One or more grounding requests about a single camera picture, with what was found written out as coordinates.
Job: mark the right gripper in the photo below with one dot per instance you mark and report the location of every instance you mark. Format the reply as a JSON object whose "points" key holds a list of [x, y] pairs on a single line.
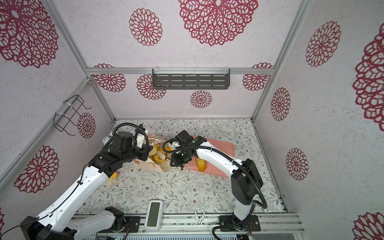
{"points": [[177, 161]]}

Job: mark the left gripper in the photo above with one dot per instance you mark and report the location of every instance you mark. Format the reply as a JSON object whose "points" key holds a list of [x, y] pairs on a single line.
{"points": [[145, 154]]}

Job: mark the printed paper bag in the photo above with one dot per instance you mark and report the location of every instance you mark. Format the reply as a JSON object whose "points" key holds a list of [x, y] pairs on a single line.
{"points": [[149, 164]]}

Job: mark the long baguette fake bread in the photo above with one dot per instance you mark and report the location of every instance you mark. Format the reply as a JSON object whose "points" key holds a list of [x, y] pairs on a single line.
{"points": [[201, 164]]}

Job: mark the yellow orange striped fake bread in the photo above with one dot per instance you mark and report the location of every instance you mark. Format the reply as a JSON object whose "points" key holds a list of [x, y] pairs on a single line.
{"points": [[160, 156]]}

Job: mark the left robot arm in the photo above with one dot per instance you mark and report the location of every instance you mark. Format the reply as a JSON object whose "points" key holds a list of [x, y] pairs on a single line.
{"points": [[55, 222]]}

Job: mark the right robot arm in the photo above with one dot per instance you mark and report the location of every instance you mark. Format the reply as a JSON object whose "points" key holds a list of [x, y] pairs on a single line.
{"points": [[246, 181]]}

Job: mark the small round fake bread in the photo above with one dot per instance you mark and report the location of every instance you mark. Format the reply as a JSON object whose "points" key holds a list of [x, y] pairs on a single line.
{"points": [[153, 151]]}

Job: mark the yellow plush toy red dress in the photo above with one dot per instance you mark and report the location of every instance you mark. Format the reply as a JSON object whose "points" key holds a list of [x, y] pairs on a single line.
{"points": [[113, 176]]}

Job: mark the white alarm clock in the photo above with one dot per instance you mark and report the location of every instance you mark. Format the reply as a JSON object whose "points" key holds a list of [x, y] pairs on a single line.
{"points": [[106, 138]]}

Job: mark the pink plastic tray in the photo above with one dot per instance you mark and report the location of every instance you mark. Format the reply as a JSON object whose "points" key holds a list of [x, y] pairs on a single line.
{"points": [[218, 164]]}

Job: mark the white plastic clip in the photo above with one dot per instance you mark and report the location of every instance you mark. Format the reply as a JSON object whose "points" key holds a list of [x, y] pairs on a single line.
{"points": [[200, 219]]}

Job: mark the white digital timer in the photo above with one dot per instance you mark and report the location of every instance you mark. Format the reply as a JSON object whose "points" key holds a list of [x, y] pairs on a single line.
{"points": [[154, 216]]}

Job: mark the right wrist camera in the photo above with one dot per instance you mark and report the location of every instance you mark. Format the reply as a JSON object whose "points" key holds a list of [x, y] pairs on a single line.
{"points": [[172, 145]]}

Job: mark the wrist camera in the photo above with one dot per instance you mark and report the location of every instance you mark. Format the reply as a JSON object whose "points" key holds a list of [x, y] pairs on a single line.
{"points": [[172, 145], [123, 141]]}

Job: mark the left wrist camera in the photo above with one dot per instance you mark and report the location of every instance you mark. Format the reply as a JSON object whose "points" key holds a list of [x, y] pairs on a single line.
{"points": [[123, 141]]}

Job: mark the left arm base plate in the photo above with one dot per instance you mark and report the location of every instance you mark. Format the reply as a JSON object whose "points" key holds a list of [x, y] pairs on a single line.
{"points": [[131, 224]]}

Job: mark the black wire wall rack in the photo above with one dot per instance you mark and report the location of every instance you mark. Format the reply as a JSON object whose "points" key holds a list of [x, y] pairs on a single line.
{"points": [[62, 119]]}

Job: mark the dark grey wall shelf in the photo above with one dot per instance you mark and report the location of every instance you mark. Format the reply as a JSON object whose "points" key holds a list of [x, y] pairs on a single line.
{"points": [[191, 79]]}

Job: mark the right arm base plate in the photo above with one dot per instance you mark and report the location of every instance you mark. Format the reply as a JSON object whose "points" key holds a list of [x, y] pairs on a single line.
{"points": [[232, 224]]}

